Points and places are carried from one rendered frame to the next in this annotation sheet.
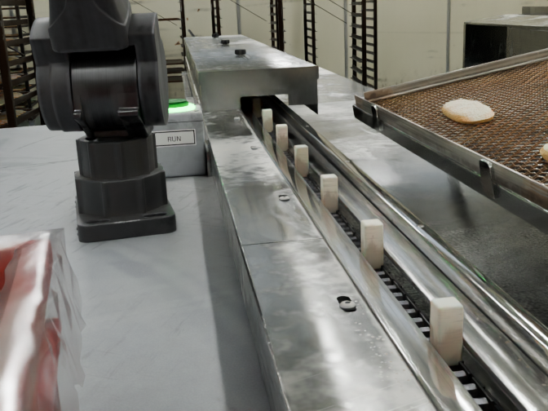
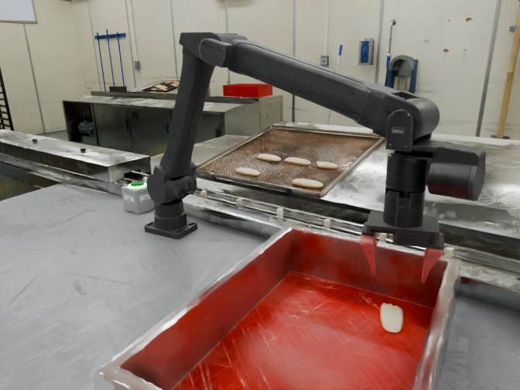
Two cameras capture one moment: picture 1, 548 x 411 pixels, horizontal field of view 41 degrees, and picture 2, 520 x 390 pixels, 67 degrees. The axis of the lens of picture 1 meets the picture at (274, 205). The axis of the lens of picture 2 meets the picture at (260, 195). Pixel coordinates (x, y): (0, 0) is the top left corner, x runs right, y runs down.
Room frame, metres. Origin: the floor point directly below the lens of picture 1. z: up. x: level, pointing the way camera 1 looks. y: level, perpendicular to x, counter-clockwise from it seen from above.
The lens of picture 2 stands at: (-0.17, 0.68, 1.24)
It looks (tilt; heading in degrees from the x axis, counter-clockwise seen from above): 19 degrees down; 314
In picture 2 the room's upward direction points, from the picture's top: 1 degrees counter-clockwise
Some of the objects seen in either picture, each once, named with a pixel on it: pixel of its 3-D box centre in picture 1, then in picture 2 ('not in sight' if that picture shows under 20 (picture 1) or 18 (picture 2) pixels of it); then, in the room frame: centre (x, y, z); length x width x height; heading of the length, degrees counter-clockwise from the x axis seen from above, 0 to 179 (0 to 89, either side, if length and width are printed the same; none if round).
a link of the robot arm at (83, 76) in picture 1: (113, 99); (173, 189); (0.66, 0.14, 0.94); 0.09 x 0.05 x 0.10; 2
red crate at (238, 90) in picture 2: not in sight; (248, 90); (3.32, -2.79, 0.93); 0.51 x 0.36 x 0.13; 11
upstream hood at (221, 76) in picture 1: (228, 59); (44, 149); (1.73, 0.09, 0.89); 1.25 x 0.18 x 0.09; 7
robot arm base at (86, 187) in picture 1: (120, 178); (169, 215); (0.68, 0.14, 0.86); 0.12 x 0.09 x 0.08; 15
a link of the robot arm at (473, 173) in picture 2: not in sight; (437, 151); (0.02, 0.12, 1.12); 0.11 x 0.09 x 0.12; 2
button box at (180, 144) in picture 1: (177, 153); (140, 202); (0.88, 0.11, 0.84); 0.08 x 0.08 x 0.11; 7
